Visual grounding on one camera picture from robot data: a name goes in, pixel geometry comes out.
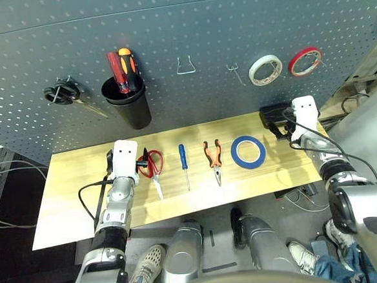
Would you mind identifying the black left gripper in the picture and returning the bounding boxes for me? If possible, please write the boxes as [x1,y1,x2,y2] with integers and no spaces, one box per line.
[106,147,151,182]

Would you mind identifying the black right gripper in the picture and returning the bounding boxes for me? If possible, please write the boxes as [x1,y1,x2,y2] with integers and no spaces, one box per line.
[273,123,298,143]

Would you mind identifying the red handled scissors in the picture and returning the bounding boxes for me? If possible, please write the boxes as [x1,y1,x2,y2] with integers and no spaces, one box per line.
[136,149,167,202]

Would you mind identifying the blue tape roll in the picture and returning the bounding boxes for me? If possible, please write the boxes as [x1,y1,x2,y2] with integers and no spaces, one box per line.
[229,134,268,171]

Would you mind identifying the blue handled screwdriver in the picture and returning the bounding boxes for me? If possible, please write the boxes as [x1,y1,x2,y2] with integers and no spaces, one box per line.
[178,143,192,193]

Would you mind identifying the orange black pliers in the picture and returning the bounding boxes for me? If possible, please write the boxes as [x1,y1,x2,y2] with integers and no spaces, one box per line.
[202,138,225,189]

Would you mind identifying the grey pegboard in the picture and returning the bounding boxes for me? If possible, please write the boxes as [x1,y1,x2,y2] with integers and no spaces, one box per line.
[0,0,377,168]

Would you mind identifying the black tool case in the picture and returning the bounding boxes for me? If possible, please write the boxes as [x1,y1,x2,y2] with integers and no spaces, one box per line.
[258,103,297,130]

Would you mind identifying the black cup holder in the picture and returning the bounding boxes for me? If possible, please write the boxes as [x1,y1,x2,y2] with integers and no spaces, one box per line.
[100,72,153,132]

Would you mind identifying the metal peg hook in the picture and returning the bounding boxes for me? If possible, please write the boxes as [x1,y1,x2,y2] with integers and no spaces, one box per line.
[269,60,285,79]
[311,50,328,69]
[225,63,247,88]

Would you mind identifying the white tape roll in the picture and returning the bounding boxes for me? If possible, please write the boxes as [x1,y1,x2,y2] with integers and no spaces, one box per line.
[247,54,285,87]

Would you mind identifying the red tape roll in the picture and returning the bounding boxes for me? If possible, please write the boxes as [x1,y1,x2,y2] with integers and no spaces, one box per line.
[286,45,325,78]

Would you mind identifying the large grey plastic housing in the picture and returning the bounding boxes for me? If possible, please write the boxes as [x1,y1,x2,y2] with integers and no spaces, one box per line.
[325,79,377,184]

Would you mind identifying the beige perforated shoe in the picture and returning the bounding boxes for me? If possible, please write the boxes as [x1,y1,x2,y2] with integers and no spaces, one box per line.
[124,243,168,283]

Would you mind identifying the silver right robot leg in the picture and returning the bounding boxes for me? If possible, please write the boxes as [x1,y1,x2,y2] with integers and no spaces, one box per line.
[238,211,302,278]

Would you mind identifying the silver robot leg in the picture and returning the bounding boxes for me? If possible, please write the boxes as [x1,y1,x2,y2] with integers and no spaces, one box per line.
[158,218,207,283]
[238,211,302,278]

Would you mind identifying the silver left robot leg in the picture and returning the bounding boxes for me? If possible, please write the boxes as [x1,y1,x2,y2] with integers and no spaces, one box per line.
[158,218,207,283]

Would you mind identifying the grey white sneaker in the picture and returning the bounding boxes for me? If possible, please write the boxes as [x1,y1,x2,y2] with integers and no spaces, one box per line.
[325,217,356,268]

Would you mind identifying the dark foot pedal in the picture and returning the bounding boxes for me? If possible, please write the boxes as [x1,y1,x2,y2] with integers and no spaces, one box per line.
[311,239,331,257]

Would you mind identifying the long black floor tape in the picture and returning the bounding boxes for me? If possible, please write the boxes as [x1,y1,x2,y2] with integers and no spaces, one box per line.
[201,261,239,274]

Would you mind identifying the blue jeans leg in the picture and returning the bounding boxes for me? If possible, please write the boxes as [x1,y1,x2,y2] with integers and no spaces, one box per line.
[312,241,377,283]

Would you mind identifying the grey robot torso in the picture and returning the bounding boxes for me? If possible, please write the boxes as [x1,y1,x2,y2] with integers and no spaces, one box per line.
[159,266,329,283]

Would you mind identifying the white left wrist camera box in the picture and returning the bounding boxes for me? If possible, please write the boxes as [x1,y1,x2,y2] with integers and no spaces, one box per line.
[110,138,141,187]

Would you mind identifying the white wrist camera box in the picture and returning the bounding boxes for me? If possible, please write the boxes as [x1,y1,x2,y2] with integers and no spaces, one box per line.
[288,95,321,142]
[110,138,141,187]

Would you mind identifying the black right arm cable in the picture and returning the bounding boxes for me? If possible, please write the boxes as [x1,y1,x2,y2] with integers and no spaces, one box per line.
[281,102,377,192]

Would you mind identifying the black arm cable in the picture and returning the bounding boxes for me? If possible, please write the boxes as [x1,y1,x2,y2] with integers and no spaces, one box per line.
[77,175,117,231]
[281,102,377,192]

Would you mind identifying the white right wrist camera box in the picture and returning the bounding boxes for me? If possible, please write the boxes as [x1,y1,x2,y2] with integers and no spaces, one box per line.
[288,95,321,142]

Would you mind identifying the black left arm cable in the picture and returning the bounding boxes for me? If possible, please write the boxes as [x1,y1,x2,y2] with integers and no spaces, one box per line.
[77,175,117,231]

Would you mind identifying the black cable loop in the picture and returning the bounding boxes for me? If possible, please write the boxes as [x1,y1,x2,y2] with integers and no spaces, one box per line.
[340,92,372,115]

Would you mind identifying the orange black handled screwdriver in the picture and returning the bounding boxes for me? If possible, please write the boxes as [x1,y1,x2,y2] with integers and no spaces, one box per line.
[117,47,140,94]

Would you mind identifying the beige wooden frame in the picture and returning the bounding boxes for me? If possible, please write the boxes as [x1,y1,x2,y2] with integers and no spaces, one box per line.
[314,37,377,120]

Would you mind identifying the black cable coil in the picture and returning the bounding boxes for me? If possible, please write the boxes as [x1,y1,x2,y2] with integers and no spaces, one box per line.
[48,75,74,105]

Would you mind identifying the black handled scissors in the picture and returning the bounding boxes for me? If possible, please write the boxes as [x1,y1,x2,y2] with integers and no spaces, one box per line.
[43,74,110,123]

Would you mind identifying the wire pliers holder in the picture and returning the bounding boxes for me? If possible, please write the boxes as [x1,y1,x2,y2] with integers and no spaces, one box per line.
[175,55,198,76]

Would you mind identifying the grey cable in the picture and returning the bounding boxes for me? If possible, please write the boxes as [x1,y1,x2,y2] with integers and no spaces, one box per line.
[0,156,50,185]
[0,213,37,232]

